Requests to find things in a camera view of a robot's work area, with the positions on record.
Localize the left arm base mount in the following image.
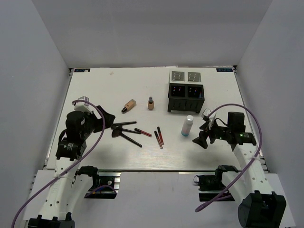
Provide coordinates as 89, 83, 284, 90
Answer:
76, 166, 121, 200

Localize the square foundation bottle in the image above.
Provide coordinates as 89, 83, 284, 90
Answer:
121, 99, 137, 114

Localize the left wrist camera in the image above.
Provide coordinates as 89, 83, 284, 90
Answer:
73, 96, 92, 114

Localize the white blue pink bottle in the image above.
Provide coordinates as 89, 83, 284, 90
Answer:
181, 115, 194, 136

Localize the black powder brush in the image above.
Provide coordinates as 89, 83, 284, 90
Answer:
111, 125, 141, 134

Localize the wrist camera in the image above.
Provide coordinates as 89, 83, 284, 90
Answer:
202, 108, 216, 124
73, 96, 92, 114

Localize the dark red lip gloss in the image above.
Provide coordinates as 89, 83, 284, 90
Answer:
154, 131, 163, 149

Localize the red lip gloss tube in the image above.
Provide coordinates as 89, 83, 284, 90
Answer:
134, 128, 152, 137

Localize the right blue label sticker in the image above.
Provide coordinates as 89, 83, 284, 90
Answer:
216, 68, 233, 72

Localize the fan makeup brush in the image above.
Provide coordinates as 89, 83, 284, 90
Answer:
112, 129, 142, 148

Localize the orange red lip gloss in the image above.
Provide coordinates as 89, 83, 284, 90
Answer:
157, 126, 164, 145

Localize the white organizer tray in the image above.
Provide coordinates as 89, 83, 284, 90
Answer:
169, 71, 202, 84

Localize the black organizer box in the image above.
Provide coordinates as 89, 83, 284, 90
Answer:
167, 83, 205, 114

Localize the blue label sticker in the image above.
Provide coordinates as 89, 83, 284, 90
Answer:
74, 68, 91, 73
216, 68, 233, 72

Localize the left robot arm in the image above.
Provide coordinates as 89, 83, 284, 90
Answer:
28, 104, 115, 228

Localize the round foundation bottle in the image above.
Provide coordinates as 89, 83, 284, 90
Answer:
147, 96, 154, 110

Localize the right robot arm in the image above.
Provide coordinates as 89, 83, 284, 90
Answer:
193, 110, 287, 228

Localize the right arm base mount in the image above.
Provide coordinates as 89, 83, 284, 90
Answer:
193, 165, 239, 202

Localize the left blue label sticker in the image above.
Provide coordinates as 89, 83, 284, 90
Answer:
74, 68, 91, 73

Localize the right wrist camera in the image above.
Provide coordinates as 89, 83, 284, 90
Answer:
202, 108, 216, 124

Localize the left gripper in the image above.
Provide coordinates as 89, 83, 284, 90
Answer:
81, 105, 115, 139

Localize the long black makeup brush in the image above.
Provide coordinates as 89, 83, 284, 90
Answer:
111, 121, 137, 129

